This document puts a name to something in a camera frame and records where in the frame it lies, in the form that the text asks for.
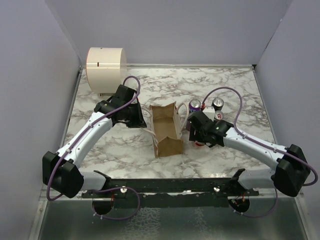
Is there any silver top can front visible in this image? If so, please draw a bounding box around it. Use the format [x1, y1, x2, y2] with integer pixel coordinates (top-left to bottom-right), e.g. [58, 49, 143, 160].
[192, 140, 206, 148]

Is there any blue and silver energy can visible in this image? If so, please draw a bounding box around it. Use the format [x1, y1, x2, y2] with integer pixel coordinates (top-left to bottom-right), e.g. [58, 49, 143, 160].
[214, 110, 224, 121]

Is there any purple soda can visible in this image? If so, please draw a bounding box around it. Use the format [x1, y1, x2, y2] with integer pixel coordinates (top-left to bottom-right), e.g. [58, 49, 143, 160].
[185, 121, 191, 131]
[188, 99, 202, 116]

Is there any black and gold can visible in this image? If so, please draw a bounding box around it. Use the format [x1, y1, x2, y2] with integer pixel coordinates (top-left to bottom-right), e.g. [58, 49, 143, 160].
[211, 97, 224, 111]

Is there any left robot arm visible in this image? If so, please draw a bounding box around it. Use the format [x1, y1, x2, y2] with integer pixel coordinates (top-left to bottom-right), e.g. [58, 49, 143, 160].
[42, 84, 147, 198]

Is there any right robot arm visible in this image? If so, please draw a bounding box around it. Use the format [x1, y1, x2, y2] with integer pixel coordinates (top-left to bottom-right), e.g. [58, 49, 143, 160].
[187, 111, 311, 197]

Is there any cream cylindrical container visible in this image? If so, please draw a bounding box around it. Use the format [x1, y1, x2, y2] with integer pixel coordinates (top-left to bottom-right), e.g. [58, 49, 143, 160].
[85, 47, 127, 98]

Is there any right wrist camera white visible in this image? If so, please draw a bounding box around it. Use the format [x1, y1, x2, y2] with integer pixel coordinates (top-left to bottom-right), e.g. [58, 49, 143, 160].
[202, 106, 216, 121]

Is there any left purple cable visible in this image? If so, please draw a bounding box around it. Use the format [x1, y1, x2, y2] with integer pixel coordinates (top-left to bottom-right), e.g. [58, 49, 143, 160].
[46, 76, 141, 202]

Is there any purple cable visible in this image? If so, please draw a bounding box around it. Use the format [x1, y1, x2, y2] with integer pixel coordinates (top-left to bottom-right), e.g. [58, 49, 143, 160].
[202, 86, 319, 187]
[46, 76, 141, 202]

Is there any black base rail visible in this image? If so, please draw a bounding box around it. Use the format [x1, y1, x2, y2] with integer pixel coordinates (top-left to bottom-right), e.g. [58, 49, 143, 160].
[81, 176, 259, 209]

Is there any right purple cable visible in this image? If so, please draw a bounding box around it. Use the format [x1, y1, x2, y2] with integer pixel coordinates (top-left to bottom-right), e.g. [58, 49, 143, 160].
[202, 86, 319, 187]

